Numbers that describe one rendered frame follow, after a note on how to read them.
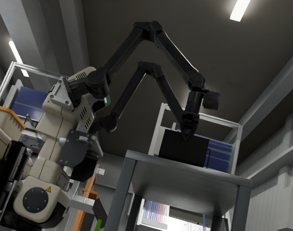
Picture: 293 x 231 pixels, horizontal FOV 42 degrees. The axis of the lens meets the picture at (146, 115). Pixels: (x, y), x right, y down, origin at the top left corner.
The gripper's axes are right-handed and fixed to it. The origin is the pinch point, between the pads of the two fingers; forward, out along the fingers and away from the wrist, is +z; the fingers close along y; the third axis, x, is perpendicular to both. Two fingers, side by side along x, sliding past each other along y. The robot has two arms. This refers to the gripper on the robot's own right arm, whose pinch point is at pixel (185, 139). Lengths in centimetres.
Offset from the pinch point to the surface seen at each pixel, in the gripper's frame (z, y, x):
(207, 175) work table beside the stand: 13.6, -6.7, -10.3
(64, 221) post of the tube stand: 30, 136, 70
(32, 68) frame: -96, 171, 154
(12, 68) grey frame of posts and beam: -92, 169, 172
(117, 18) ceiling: -262, 297, 134
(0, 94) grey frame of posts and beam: -64, 169, 171
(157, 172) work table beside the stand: 14.3, 3.6, 7.4
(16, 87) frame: -71, 163, 157
